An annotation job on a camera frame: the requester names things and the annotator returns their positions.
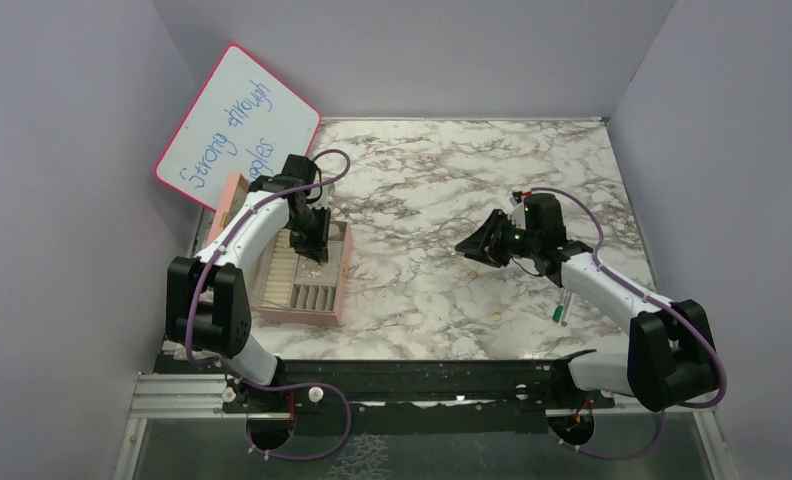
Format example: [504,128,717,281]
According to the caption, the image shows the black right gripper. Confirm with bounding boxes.
[456,208,540,268]

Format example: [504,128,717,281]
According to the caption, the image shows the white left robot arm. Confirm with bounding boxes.
[165,155,331,411]

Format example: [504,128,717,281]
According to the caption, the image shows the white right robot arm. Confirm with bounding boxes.
[455,187,728,412]

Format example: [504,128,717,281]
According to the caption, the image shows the pink jewelry box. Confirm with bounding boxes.
[195,173,353,326]

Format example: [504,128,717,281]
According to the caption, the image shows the green marker pen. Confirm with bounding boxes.
[552,289,573,327]

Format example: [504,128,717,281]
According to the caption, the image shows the pink framed whiteboard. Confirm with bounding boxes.
[154,44,321,210]

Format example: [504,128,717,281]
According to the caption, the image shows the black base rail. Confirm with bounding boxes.
[222,360,614,436]

